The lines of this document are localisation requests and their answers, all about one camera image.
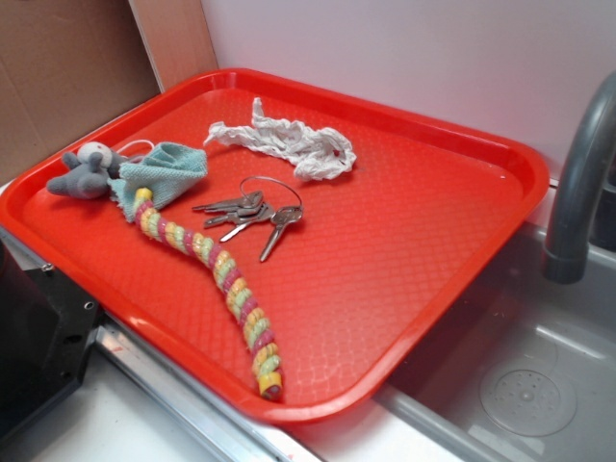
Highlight red plastic tray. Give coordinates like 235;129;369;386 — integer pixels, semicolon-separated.
1;69;549;424

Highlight crumpled white paper towel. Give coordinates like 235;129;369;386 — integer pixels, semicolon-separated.
203;97;357;181

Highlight light blue knitted cloth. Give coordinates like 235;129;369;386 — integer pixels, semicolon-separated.
108;141;208;223

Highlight grey plush mouse toy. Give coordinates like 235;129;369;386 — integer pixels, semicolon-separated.
46;141;127;200

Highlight grey plastic sink basin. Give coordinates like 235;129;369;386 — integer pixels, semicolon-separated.
375;225;615;461

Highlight grey sink faucet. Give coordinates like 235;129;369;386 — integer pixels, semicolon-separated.
541;73;615;284

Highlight brown cardboard panel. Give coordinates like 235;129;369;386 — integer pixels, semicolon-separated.
1;1;159;183

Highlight silver keys on ring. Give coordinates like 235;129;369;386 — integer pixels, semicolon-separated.
191;175;304;263

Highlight multicolored braided rope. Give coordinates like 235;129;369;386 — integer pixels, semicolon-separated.
133;187;284;401

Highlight silver metal rail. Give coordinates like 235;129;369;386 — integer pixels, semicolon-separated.
95;319;319;461

